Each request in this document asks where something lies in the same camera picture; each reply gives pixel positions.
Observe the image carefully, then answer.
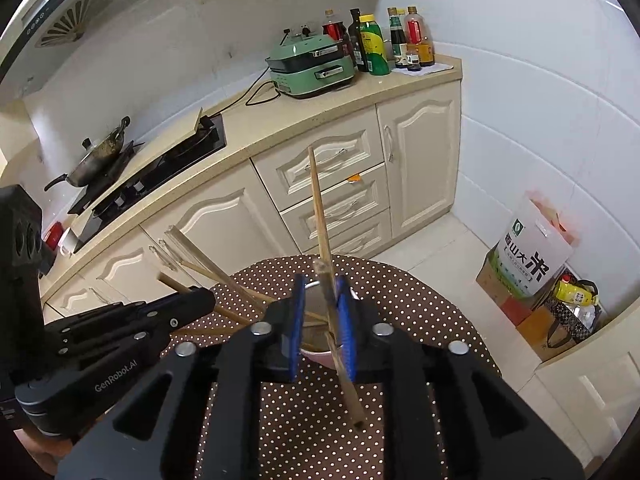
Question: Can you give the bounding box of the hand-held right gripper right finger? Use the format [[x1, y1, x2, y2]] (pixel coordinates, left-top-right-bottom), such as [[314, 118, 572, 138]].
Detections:
[[334, 275, 586, 480]]

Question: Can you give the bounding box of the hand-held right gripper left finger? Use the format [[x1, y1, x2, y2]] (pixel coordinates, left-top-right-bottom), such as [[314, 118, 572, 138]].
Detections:
[[55, 274, 307, 480]]

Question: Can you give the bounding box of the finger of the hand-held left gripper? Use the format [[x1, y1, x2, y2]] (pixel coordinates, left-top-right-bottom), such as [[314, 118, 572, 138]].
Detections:
[[47, 287, 217, 342], [50, 320, 168, 361]]

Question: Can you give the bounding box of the pink cup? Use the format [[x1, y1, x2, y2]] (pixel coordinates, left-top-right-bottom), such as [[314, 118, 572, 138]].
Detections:
[[299, 280, 362, 368]]

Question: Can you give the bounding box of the wooden chopstick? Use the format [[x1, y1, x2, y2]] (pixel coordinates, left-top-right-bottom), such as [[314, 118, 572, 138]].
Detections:
[[306, 146, 368, 428], [165, 224, 277, 308], [158, 271, 255, 326], [179, 260, 275, 307]]

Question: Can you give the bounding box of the person's left hand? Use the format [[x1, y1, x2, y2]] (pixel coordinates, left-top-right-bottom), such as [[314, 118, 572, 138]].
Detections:
[[20, 430, 78, 480]]

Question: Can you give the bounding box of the cream cabinet door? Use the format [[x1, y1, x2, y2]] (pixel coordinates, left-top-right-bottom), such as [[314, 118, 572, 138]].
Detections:
[[42, 270, 116, 318], [75, 227, 186, 311], [140, 160, 282, 288], [376, 82, 463, 241]]

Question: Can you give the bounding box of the cream cabinet drawer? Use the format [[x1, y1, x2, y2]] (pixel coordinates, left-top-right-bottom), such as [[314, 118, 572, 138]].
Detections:
[[277, 162, 392, 257], [287, 207, 393, 261], [250, 109, 387, 213]]

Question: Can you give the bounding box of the white mug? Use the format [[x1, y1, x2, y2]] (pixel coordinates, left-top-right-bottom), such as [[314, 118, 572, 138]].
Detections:
[[57, 227, 81, 256]]

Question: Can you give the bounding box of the black gas stove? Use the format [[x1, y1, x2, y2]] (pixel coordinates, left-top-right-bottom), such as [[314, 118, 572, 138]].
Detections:
[[67, 112, 227, 256]]

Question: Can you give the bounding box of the cardboard box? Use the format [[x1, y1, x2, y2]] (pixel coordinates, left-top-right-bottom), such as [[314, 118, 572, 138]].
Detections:
[[475, 240, 548, 327], [517, 305, 581, 362]]

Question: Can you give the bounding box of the black wok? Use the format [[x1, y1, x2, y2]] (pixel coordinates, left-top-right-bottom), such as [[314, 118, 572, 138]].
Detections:
[[44, 116, 132, 192]]

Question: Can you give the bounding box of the beige board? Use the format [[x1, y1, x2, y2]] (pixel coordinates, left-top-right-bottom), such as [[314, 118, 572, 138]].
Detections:
[[162, 106, 205, 147]]

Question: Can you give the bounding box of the beige stone countertop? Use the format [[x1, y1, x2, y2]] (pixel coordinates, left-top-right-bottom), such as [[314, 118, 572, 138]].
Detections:
[[37, 57, 463, 301]]

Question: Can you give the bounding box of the white green rice bag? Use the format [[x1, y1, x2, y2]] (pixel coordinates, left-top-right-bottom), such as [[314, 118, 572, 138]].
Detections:
[[487, 194, 575, 302]]

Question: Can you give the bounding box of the black patterned bag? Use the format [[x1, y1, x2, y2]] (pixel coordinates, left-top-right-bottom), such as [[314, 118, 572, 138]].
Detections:
[[544, 277, 603, 348]]

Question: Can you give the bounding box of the yellow drink bottle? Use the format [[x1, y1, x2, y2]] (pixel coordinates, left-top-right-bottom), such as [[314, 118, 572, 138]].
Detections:
[[554, 275, 598, 306]]

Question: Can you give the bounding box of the orange plastic bag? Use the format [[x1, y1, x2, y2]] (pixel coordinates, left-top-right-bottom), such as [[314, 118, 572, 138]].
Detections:
[[525, 189, 571, 233]]

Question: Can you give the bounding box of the cream low cabinet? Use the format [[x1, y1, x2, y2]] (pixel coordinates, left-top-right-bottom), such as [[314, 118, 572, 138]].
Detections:
[[532, 300, 640, 466]]

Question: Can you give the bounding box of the green electric multi cooker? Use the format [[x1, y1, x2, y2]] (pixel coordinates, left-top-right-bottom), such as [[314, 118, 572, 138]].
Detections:
[[265, 34, 358, 100]]

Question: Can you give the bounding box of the white cloth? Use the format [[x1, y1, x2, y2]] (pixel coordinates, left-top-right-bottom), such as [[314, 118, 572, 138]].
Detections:
[[390, 61, 455, 78]]

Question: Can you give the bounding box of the row of condiment bottles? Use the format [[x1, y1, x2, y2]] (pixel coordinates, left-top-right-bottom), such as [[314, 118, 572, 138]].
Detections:
[[321, 6, 436, 77]]

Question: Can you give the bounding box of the silver range hood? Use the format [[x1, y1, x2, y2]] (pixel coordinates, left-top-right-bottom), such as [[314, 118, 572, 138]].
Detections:
[[0, 0, 117, 88]]

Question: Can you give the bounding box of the black power cable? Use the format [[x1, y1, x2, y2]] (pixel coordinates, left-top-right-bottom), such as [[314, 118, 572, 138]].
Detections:
[[200, 66, 282, 117]]

